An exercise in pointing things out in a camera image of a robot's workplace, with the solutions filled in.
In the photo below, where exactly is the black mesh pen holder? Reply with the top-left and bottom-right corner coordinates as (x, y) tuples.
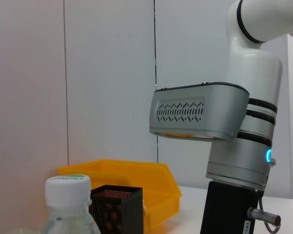
(89, 184), (144, 234)

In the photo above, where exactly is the clear green-label water bottle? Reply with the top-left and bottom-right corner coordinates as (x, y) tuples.
(39, 174), (103, 234)

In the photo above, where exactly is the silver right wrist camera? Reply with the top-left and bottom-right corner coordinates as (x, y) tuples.
(148, 82), (250, 142)

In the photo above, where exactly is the yellow plastic bin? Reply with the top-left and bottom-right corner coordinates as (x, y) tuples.
(57, 159), (183, 231)

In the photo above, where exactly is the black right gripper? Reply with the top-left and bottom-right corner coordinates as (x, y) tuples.
(200, 180), (258, 234)

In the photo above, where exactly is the right wrist cable with plug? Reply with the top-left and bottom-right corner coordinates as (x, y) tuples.
(246, 190), (282, 234)

